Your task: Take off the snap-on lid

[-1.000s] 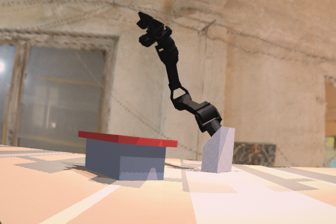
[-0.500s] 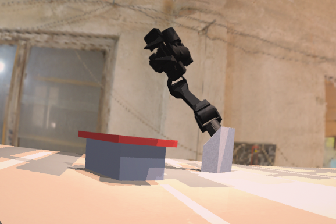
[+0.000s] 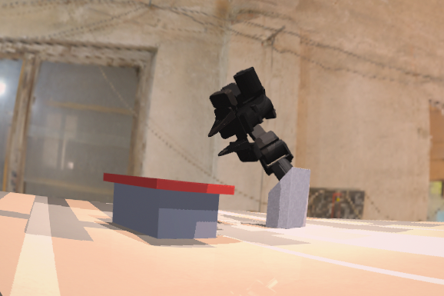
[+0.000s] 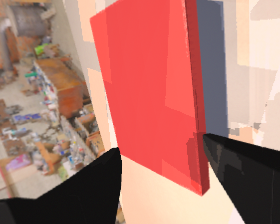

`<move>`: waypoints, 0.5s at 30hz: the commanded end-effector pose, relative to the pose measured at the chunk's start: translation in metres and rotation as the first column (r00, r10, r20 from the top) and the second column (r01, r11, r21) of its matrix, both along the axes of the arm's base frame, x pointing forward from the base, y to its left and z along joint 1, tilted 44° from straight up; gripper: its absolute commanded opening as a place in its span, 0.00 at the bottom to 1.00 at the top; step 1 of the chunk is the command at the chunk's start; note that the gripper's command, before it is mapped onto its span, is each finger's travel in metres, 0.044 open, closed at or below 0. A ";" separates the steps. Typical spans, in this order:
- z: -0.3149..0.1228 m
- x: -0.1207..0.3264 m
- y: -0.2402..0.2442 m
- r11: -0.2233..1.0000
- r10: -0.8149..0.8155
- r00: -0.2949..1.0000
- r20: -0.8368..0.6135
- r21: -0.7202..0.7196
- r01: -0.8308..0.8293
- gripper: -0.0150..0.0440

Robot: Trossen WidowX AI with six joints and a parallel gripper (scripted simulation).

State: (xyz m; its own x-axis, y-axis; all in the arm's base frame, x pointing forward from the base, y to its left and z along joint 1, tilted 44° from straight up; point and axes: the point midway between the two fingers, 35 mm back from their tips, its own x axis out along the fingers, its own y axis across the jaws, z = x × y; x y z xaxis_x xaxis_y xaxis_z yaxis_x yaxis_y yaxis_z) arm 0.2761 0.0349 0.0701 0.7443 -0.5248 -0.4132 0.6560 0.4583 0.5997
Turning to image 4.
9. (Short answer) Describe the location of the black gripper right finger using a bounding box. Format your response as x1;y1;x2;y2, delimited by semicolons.
203;133;280;224

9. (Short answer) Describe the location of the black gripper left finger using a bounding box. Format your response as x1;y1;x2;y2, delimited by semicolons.
0;147;122;224

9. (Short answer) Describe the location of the grey box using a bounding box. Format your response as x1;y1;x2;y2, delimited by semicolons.
196;0;229;138

